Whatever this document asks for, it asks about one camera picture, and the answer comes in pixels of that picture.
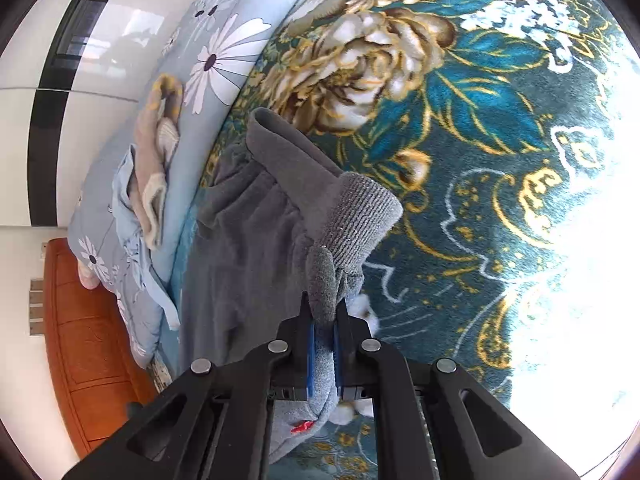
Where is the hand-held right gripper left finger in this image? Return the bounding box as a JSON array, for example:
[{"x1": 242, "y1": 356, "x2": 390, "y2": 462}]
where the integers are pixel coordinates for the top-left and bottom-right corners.
[{"x1": 62, "y1": 292, "x2": 316, "y2": 480}]

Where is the white and black wardrobe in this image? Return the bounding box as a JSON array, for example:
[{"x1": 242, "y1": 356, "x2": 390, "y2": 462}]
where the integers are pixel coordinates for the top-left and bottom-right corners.
[{"x1": 0, "y1": 0, "x2": 226, "y2": 228}]

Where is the blue daisy print duvet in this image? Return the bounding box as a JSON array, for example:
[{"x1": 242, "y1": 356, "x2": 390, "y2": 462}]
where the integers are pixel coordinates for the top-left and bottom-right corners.
[{"x1": 67, "y1": 0, "x2": 331, "y2": 368}]

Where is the teal floral plush blanket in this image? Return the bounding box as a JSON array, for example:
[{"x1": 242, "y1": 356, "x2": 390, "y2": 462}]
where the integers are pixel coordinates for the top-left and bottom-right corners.
[{"x1": 150, "y1": 0, "x2": 638, "y2": 480}]

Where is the grey fleece garment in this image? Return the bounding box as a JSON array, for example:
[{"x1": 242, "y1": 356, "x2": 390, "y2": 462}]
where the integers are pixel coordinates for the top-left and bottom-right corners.
[{"x1": 179, "y1": 107, "x2": 404, "y2": 463}]

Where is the pink pillow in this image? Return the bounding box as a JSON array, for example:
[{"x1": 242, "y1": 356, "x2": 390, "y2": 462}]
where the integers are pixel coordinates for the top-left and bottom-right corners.
[{"x1": 77, "y1": 260, "x2": 99, "y2": 291}]

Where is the orange wooden headboard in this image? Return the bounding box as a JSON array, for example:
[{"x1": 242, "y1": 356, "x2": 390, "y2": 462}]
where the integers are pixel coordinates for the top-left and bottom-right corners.
[{"x1": 42, "y1": 239, "x2": 161, "y2": 458}]

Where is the beige fuzzy sweater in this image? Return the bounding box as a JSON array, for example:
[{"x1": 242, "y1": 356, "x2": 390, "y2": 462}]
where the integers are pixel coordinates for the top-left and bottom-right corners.
[{"x1": 131, "y1": 74, "x2": 185, "y2": 251}]

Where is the light blue shirt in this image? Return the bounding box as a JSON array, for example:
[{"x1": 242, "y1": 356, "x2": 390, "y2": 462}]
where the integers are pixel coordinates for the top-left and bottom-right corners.
[{"x1": 111, "y1": 145, "x2": 181, "y2": 331}]

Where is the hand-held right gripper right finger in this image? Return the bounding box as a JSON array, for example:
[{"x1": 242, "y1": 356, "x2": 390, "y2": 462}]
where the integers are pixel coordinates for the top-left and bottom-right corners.
[{"x1": 332, "y1": 300, "x2": 581, "y2": 480}]

